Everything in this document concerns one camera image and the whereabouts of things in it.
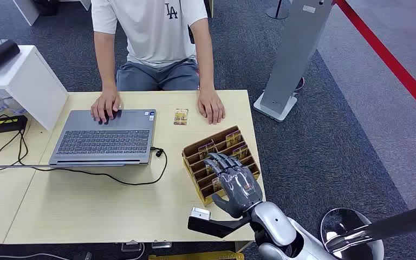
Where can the red barrier belt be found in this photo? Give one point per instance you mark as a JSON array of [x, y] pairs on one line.
[[391, 61]]

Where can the clear plastic bag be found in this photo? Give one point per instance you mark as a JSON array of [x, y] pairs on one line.
[[0, 102]]

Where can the black power adapter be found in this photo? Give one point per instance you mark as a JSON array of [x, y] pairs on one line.
[[4, 124]]

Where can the grey kiosk stand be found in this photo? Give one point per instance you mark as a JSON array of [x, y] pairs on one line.
[[294, 54]]

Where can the person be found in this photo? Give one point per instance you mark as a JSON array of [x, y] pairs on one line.
[[150, 36]]

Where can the grey laptop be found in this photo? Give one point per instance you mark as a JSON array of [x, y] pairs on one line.
[[107, 140]]

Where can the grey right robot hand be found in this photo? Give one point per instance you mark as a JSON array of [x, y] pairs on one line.
[[240, 188]]

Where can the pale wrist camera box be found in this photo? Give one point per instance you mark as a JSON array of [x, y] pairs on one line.
[[201, 214]]

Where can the yellow box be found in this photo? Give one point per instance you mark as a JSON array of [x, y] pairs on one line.
[[197, 256]]

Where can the white furniture piece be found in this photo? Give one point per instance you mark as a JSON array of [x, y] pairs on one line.
[[26, 10]]

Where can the gold patterned card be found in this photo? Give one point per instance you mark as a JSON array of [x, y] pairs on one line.
[[234, 138], [209, 169], [181, 117], [206, 149], [241, 152], [217, 184]]

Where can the chrome stanchion base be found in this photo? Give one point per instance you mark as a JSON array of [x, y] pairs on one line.
[[340, 224]]

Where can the clear table clip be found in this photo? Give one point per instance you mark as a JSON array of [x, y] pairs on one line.
[[161, 245], [130, 246]]

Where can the chrome stanchion pole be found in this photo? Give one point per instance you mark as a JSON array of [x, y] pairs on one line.
[[401, 220]]

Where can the person's right hand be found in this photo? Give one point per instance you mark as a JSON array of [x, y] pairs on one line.
[[104, 104]]

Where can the cardboard slotted card holder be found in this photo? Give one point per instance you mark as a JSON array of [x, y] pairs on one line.
[[199, 179]]

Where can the white cabinet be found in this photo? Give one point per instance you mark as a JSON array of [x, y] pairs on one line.
[[28, 82]]

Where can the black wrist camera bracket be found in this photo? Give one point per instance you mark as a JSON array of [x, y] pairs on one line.
[[215, 226]]

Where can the person's left hand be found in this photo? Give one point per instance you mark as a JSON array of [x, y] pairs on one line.
[[211, 106]]

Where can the person's right forearm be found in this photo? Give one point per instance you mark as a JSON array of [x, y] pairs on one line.
[[106, 64]]

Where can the person's left forearm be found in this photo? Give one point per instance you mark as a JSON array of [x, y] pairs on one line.
[[204, 61]]

